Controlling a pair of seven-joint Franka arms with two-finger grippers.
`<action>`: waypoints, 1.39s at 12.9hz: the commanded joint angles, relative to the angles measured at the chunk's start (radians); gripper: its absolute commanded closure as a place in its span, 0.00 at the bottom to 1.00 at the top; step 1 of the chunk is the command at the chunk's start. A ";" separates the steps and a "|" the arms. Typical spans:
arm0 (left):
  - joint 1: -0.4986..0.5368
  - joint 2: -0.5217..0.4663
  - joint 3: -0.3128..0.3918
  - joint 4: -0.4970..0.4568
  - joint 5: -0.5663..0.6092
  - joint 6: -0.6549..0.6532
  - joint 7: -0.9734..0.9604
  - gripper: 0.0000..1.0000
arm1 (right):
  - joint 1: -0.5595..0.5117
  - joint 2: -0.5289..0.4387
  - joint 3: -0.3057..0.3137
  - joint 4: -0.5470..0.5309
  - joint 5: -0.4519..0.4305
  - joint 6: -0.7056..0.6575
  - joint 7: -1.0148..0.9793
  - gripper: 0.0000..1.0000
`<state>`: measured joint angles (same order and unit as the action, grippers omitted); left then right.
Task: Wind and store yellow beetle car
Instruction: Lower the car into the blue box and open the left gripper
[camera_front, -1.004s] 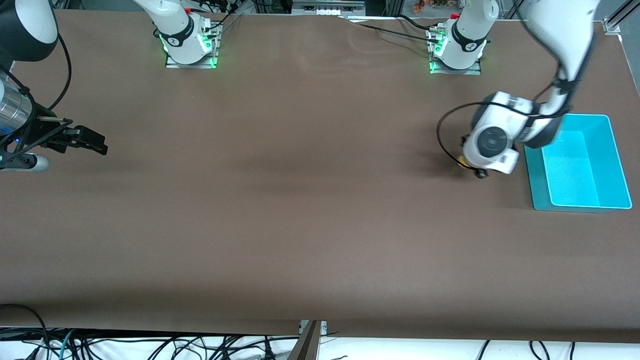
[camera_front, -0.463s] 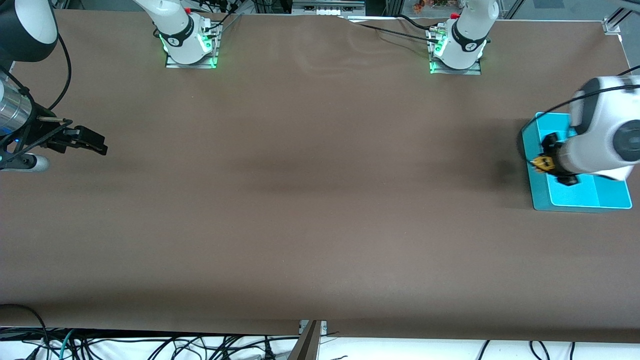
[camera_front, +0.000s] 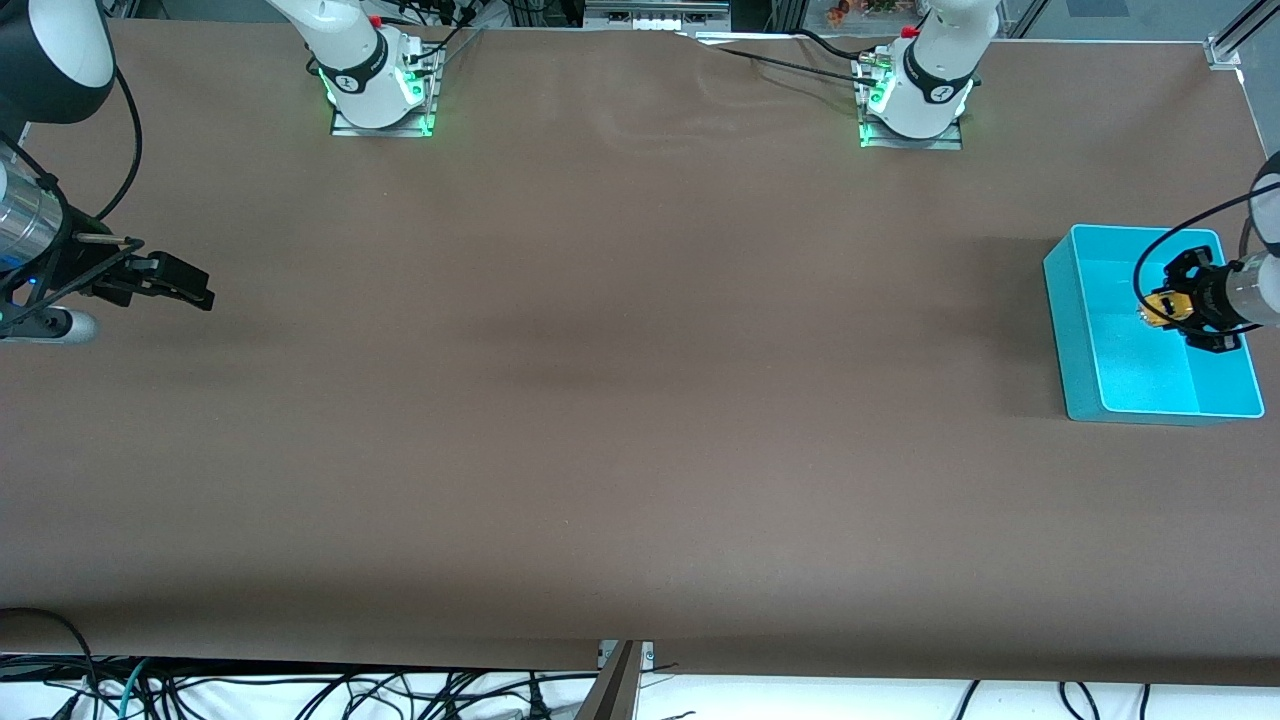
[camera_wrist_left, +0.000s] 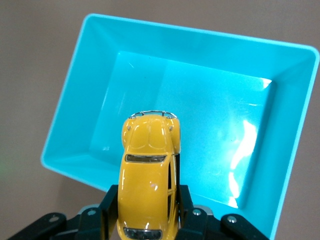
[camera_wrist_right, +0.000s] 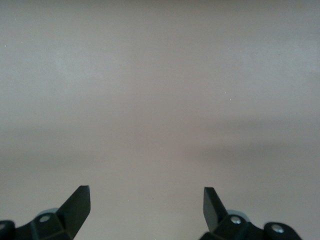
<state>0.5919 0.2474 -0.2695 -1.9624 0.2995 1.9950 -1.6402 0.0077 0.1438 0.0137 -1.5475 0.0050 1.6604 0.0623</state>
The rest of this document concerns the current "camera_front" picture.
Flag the teal plastic storage bin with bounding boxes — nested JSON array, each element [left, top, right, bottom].
[[1043, 224, 1266, 427]]

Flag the brown table cover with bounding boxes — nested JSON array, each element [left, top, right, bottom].
[[0, 20, 1280, 687]]

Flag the white background device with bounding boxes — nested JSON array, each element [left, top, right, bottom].
[[584, 0, 733, 32]]

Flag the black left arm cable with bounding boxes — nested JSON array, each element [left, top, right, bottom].
[[1132, 184, 1280, 323]]

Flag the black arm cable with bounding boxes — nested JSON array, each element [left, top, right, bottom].
[[1132, 184, 1280, 323], [0, 64, 144, 223]]

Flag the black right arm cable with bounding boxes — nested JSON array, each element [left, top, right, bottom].
[[0, 64, 144, 223]]

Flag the aluminium frame profile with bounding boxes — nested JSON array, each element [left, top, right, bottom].
[[1204, 0, 1280, 70]]

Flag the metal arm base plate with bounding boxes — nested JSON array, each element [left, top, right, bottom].
[[330, 44, 443, 139], [857, 54, 967, 152]]

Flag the black looped floor cable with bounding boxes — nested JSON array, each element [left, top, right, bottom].
[[0, 606, 103, 720]]

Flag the teal floor cable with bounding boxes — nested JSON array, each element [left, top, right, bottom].
[[116, 657, 154, 720]]

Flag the black base power cable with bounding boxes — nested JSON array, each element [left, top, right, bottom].
[[690, 28, 883, 89]]

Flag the metal table bracket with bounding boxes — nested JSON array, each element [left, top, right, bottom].
[[574, 640, 656, 720]]

